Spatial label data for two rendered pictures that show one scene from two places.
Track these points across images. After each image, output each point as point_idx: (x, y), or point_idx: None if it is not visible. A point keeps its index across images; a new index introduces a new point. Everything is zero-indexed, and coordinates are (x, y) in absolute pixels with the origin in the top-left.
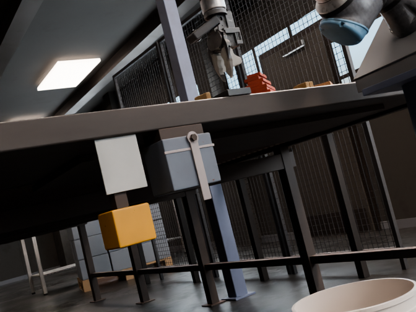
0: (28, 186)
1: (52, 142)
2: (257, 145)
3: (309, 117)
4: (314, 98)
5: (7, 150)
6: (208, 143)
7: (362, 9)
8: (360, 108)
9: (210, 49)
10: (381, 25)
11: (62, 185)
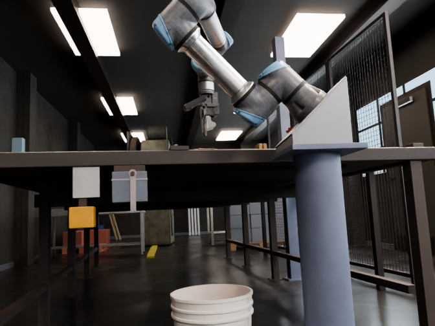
0: None
1: (46, 165)
2: (268, 178)
3: (272, 166)
4: (242, 156)
5: (20, 167)
6: (144, 177)
7: (254, 104)
8: None
9: (200, 115)
10: None
11: None
